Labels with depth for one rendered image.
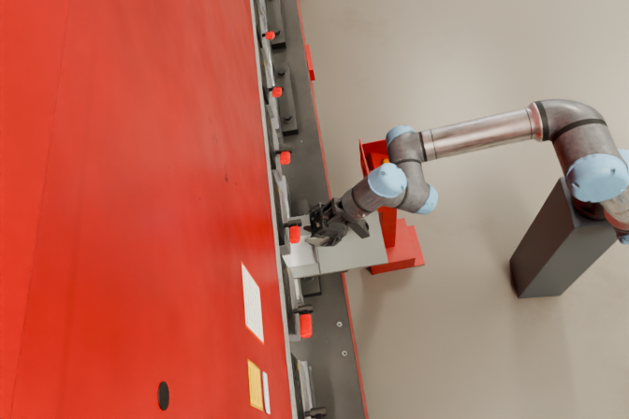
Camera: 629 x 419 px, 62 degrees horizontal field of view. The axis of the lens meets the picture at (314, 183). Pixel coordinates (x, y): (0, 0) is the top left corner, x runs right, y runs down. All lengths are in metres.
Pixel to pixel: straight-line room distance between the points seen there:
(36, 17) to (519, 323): 2.34
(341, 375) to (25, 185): 1.30
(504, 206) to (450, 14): 1.29
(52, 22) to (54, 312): 0.13
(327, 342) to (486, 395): 1.04
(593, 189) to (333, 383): 0.80
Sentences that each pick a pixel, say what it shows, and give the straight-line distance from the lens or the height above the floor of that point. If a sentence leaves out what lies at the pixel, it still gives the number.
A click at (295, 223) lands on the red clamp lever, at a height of 1.27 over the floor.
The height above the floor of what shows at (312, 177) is 0.88.
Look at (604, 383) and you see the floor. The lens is 2.52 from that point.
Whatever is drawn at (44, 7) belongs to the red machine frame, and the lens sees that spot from 0.27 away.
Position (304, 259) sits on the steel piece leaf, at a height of 1.00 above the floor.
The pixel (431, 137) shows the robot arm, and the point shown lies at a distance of 1.27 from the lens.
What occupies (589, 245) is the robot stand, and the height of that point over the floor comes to 0.61.
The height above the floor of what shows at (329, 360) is 0.88.
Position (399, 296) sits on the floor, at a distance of 2.43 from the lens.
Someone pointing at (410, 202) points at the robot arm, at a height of 1.26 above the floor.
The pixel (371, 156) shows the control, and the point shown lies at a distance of 1.85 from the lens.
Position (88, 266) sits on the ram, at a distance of 0.30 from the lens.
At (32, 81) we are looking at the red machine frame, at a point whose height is 2.18.
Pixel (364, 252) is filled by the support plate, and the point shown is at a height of 1.00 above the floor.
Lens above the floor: 2.33
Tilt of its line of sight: 61 degrees down
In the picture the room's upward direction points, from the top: 14 degrees counter-clockwise
